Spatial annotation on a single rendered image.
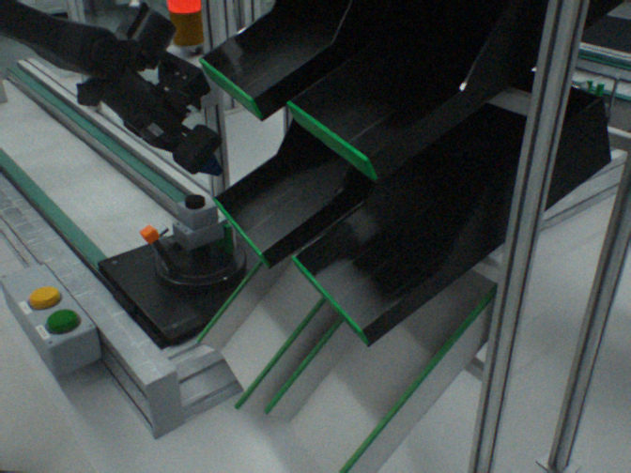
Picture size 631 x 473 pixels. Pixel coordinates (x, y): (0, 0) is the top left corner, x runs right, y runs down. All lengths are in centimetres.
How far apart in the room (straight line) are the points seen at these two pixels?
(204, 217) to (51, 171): 63
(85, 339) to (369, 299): 51
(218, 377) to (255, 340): 14
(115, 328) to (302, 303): 31
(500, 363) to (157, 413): 48
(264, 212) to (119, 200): 70
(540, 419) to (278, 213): 50
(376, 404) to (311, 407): 9
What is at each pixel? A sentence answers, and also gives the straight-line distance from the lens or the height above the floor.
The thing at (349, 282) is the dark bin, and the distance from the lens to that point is 65.
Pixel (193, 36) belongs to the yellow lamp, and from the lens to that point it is 114.
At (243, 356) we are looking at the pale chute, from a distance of 87.
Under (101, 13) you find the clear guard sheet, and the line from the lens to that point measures 156.
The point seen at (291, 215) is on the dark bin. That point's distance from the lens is 73.
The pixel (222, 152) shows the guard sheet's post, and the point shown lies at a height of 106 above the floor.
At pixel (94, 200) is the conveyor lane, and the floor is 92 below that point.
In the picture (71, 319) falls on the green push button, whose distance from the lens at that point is 103.
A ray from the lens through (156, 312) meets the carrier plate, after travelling 101.
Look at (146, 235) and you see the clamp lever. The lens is 100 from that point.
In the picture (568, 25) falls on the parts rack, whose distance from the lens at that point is 53.
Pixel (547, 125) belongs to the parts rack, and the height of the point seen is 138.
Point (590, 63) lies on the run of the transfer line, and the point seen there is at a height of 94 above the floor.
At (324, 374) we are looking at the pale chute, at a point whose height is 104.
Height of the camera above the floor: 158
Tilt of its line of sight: 32 degrees down
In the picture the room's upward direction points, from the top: straight up
